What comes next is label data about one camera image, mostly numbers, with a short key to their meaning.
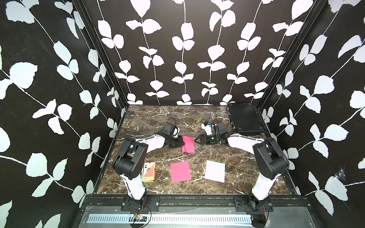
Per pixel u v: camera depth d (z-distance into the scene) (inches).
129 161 19.0
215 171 33.8
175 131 32.9
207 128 34.0
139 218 27.9
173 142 32.1
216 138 29.6
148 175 32.4
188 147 37.6
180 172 33.9
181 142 33.0
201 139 33.0
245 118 47.4
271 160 19.3
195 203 29.5
